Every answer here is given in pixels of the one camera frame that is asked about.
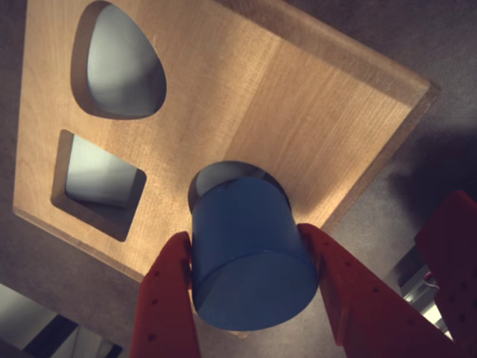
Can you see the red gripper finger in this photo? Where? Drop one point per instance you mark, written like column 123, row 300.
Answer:
column 365, row 317
column 164, row 306

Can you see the blue cylinder block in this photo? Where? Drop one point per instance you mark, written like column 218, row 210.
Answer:
column 253, row 261

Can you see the red robot arm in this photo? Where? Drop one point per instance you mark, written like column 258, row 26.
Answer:
column 454, row 242

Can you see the wooden shape sorter box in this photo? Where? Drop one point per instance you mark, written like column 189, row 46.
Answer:
column 298, row 112

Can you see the aluminium profile rail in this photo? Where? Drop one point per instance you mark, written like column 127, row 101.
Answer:
column 417, row 294

